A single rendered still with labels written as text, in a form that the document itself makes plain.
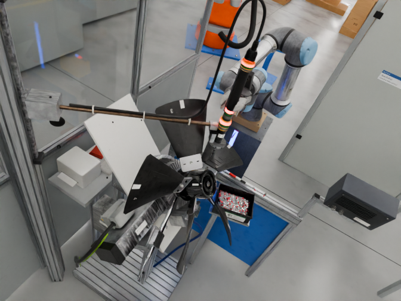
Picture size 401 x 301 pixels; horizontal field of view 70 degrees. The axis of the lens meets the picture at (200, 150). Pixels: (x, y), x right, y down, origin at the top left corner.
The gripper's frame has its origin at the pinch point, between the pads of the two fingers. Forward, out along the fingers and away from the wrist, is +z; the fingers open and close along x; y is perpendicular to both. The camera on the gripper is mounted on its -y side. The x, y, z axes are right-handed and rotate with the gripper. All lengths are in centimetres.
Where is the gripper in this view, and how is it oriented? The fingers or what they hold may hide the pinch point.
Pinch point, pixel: (229, 104)
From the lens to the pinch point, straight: 101.0
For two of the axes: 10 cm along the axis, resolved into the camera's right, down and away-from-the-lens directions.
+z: -4.7, 5.4, -7.0
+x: -8.5, -4.9, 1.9
